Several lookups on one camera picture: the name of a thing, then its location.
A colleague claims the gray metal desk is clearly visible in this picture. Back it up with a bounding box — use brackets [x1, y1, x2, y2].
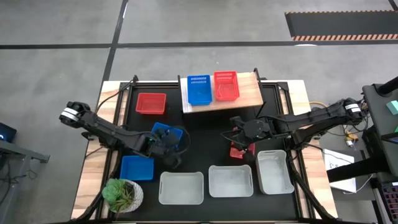
[0, 139, 50, 224]

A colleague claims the wooden shelf with black legs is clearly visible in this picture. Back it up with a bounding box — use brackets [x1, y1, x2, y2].
[177, 67, 267, 116]

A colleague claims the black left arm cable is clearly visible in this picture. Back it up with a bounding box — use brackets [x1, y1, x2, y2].
[95, 81, 135, 114]

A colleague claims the black table mat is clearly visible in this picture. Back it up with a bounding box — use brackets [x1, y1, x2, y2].
[116, 85, 301, 222]

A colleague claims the dark gray equipment cart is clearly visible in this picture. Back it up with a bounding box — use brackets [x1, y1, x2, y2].
[361, 76, 398, 178]

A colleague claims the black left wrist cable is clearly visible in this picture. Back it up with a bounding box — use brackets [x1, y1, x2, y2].
[172, 126, 192, 156]

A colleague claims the black screen with blue glow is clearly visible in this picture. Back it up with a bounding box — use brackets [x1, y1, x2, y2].
[0, 122, 17, 144]

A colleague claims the white printed sheet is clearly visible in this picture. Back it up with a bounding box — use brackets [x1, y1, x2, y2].
[322, 148, 358, 194]

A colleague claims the red slotted plastic basket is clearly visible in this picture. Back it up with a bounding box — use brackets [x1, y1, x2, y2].
[213, 70, 241, 102]
[135, 92, 167, 115]
[229, 141, 256, 160]

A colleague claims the black flat cart beam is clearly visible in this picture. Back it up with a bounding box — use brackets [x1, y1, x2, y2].
[326, 157, 391, 184]

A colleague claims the green succulent in white pot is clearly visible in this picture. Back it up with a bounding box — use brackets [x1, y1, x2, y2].
[101, 177, 144, 214]

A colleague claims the blue slotted plastic basket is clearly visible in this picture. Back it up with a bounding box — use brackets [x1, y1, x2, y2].
[150, 121, 184, 151]
[187, 74, 213, 106]
[119, 155, 155, 182]

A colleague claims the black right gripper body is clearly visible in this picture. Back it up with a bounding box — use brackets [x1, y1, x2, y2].
[231, 117, 274, 147]

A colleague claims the black hazard-striped floor mat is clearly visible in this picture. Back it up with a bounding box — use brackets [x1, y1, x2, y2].
[285, 11, 398, 42]

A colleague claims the teal block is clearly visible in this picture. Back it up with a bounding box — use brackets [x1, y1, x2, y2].
[386, 100, 398, 116]

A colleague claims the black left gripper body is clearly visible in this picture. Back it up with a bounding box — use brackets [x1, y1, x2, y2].
[144, 129, 177, 158]

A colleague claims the white plastic storage bin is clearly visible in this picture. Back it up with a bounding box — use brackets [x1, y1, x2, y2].
[208, 164, 254, 198]
[158, 171, 205, 205]
[255, 149, 295, 195]

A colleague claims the yellow and white connector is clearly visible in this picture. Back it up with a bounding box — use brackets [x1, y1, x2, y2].
[345, 132, 358, 147]

